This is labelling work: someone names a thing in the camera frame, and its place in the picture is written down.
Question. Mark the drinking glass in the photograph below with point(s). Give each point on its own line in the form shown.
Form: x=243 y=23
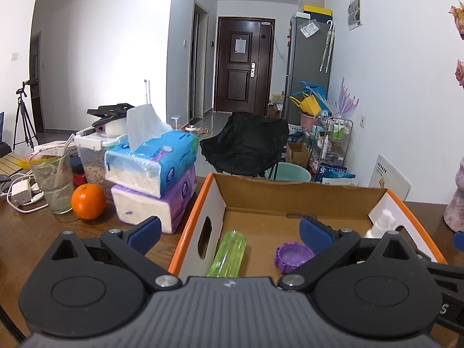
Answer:
x=54 y=188

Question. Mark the small red box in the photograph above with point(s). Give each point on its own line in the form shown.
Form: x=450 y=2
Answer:
x=79 y=180

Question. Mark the pet feeder with bowls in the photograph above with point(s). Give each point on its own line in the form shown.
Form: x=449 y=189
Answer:
x=185 y=127

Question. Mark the pink textured vase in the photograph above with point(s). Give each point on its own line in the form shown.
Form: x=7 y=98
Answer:
x=456 y=210

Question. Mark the black camera tripod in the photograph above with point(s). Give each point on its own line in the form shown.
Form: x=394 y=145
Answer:
x=23 y=116

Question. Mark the white power adapter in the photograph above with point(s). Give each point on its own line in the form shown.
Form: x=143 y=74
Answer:
x=21 y=192

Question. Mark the orange fruit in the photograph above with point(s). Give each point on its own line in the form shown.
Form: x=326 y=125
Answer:
x=88 y=201

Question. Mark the clear food storage container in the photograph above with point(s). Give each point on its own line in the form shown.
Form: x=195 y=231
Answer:
x=90 y=166

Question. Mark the cardboard box with orange rim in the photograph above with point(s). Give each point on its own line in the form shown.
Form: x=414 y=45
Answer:
x=290 y=203

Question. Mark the blue and white bag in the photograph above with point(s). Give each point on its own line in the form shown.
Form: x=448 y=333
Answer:
x=335 y=177

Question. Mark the white round bowl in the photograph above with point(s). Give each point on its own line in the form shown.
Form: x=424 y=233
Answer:
x=115 y=128

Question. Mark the green translucent bottle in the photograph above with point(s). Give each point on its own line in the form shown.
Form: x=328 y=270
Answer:
x=228 y=253

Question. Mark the pink plastic bucket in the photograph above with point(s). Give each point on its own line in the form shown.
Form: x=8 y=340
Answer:
x=310 y=121

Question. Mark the clear plastic bag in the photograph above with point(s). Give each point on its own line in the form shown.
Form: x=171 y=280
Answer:
x=309 y=29

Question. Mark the folded pale umbrella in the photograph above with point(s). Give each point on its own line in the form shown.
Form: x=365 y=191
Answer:
x=327 y=47

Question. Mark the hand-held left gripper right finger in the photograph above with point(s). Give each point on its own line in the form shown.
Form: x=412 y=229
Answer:
x=315 y=237

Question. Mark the purple tissue pack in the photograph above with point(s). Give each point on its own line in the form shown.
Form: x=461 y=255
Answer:
x=145 y=206

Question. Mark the yellow and dark box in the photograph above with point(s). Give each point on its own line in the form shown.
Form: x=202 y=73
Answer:
x=317 y=10

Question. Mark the small dried pink rose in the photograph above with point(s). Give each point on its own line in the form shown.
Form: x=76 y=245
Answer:
x=460 y=72

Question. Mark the grey refrigerator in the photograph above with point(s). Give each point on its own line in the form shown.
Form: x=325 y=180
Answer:
x=306 y=65

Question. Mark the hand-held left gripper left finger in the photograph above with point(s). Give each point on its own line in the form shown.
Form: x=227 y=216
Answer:
x=145 y=234

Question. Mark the paper sheet on door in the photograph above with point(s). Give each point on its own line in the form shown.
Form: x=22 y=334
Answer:
x=241 y=45

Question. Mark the blue tissue pack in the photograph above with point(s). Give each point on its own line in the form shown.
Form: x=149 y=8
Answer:
x=170 y=159

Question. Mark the black laptop stand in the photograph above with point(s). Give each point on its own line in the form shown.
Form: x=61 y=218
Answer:
x=110 y=110

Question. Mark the purple fairy wings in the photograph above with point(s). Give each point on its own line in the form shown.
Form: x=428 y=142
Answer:
x=347 y=103

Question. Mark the white spray bottle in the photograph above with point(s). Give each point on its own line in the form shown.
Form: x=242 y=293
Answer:
x=380 y=223

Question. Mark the blue plastic hanger rack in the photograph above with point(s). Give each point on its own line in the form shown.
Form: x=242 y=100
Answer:
x=312 y=89

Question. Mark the yellow dustpan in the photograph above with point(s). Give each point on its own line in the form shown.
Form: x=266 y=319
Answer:
x=308 y=104

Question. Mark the dark brown entrance door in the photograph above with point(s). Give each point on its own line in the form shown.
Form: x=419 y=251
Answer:
x=243 y=83

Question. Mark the small open cardboard box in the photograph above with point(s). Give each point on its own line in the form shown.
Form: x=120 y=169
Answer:
x=298 y=155

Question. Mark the clear drinking straw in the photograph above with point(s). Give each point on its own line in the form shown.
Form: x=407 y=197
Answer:
x=67 y=143

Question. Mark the wooden slatted stool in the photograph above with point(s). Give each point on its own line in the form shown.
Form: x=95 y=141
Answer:
x=11 y=168

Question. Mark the large dried pink rose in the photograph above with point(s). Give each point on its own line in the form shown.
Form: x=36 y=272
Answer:
x=458 y=18

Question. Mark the white electrical panel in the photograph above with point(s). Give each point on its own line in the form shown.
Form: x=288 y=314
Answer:
x=354 y=11

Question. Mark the white leaning board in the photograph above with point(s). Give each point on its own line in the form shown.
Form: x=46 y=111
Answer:
x=389 y=181

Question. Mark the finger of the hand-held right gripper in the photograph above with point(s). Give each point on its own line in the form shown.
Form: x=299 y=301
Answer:
x=446 y=268
x=459 y=240

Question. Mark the black folding chair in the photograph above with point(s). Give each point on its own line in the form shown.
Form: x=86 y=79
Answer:
x=246 y=141

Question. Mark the green plastic basin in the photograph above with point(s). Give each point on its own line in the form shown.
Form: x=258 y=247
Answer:
x=292 y=174

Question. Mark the flat white box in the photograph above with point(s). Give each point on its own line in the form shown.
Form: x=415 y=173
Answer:
x=50 y=145

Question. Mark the purple ribbed plastic cap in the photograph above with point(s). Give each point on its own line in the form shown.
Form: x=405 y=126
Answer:
x=290 y=255

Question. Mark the white wall outlet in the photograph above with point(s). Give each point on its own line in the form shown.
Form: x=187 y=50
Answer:
x=362 y=121

